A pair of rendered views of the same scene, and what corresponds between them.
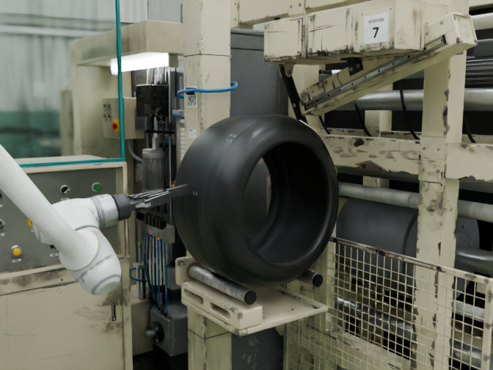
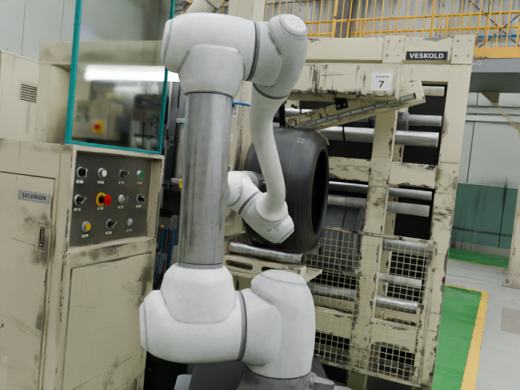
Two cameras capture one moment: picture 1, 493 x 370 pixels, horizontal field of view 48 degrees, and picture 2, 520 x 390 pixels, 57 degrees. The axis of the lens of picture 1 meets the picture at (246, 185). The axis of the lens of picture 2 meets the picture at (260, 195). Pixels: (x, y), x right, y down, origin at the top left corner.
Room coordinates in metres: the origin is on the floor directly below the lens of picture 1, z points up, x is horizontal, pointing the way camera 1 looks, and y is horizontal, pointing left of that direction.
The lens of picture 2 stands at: (0.04, 1.21, 1.25)
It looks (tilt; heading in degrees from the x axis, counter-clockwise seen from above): 3 degrees down; 328
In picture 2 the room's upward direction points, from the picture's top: 6 degrees clockwise
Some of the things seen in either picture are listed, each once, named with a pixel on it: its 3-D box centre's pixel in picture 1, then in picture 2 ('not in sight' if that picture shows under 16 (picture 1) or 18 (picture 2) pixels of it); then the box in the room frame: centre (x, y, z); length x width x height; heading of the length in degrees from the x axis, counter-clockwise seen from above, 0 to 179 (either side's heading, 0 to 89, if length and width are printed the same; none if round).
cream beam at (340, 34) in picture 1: (346, 37); (336, 83); (1.90, -0.34, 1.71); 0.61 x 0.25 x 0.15; 36
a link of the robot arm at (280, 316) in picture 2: not in sight; (277, 318); (0.93, 0.57, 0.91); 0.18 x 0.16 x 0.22; 73
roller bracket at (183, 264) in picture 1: (224, 263); (240, 242); (1.97, 0.08, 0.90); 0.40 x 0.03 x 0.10; 126
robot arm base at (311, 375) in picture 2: not in sight; (285, 378); (0.91, 0.54, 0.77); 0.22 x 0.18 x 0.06; 51
